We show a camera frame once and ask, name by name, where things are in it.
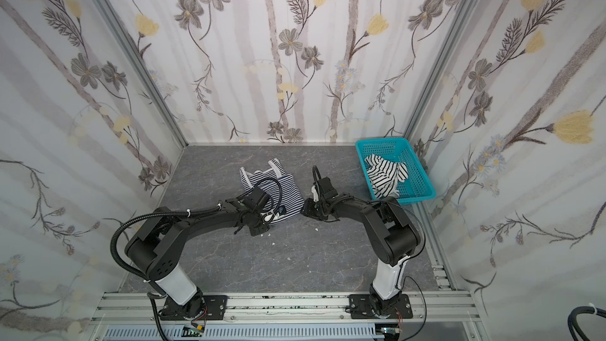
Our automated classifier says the blue striped tank top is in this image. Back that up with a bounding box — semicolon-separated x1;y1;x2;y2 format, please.
239;158;305;224

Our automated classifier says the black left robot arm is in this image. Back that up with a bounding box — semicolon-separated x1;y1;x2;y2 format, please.
110;188;280;320

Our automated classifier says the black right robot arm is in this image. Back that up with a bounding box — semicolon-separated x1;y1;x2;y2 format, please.
301;177;426;318

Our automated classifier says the black striped tank top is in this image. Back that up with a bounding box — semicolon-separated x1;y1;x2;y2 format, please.
364;154;409;199

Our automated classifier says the teal plastic basket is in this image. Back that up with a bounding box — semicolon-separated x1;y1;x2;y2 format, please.
355;137;437;205

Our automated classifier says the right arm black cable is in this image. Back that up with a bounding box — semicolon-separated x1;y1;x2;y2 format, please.
399;207;428;341

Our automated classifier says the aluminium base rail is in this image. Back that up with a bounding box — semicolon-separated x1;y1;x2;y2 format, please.
91;291;481;325

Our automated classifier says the white vented cable duct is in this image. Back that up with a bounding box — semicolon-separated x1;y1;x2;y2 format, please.
101;324;384;341

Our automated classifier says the black cable bundle corner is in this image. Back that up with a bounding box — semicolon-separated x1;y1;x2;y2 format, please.
567;303;605;341

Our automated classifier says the aluminium corner post right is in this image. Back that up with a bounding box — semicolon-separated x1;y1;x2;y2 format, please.
403;0;479;141

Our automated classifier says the aluminium corner post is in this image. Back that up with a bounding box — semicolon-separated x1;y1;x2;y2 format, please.
92;0;189;148
403;0;479;141

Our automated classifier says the aluminium corner post left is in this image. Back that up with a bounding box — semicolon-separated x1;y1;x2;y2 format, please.
92;0;189;148

